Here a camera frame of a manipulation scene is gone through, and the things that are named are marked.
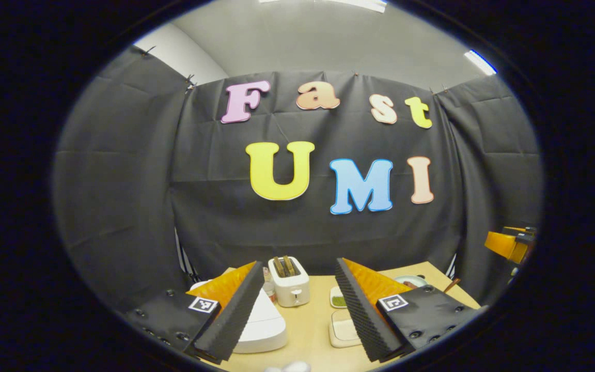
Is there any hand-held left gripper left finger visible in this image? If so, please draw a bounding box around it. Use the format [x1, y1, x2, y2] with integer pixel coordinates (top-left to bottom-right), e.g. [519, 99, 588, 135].
[124, 261, 266, 365]

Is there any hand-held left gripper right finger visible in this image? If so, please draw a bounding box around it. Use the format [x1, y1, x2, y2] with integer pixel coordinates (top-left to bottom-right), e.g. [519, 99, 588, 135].
[335, 257, 489, 362]

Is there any clear plastic bottle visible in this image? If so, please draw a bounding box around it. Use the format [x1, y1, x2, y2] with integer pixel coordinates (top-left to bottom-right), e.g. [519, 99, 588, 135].
[261, 267, 277, 304]

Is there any large ceiling light panel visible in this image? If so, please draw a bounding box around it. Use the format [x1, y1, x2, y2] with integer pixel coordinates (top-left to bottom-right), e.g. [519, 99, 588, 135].
[259, 0, 388, 13]

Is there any white rice cooker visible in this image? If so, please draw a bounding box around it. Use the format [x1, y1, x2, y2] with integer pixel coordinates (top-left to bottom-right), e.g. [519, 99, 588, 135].
[190, 279, 288, 354]

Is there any pale green plate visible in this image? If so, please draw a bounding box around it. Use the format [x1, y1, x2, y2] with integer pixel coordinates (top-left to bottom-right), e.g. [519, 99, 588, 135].
[393, 274, 427, 288]

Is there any white toaster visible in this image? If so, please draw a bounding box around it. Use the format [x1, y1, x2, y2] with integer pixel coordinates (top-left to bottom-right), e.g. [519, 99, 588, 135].
[268, 256, 310, 308]

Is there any black backdrop cloth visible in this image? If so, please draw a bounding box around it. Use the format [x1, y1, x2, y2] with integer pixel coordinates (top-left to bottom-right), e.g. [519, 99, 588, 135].
[52, 44, 543, 311]

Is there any small ceiling light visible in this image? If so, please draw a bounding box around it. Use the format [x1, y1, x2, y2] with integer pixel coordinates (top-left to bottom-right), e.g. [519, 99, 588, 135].
[464, 49, 497, 75]

